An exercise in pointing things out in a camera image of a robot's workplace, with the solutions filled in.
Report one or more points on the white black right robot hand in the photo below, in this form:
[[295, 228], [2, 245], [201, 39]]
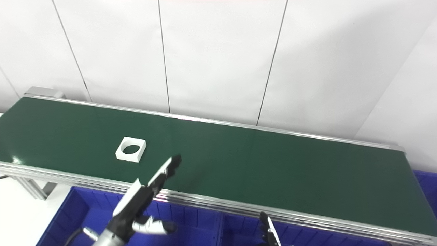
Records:
[[269, 235]]

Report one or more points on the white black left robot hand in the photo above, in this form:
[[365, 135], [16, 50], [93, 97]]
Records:
[[135, 201]]

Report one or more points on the white square part with hole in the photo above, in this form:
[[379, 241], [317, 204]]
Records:
[[120, 154]]

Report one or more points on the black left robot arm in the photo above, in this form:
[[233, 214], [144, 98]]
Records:
[[109, 240]]

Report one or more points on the blue plastic bin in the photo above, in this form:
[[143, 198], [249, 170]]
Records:
[[428, 184], [82, 215], [239, 232]]

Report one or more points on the green conveyor belt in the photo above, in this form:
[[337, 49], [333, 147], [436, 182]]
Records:
[[211, 202], [273, 164]]

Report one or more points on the aluminium conveyor leg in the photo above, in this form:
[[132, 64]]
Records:
[[34, 188]]

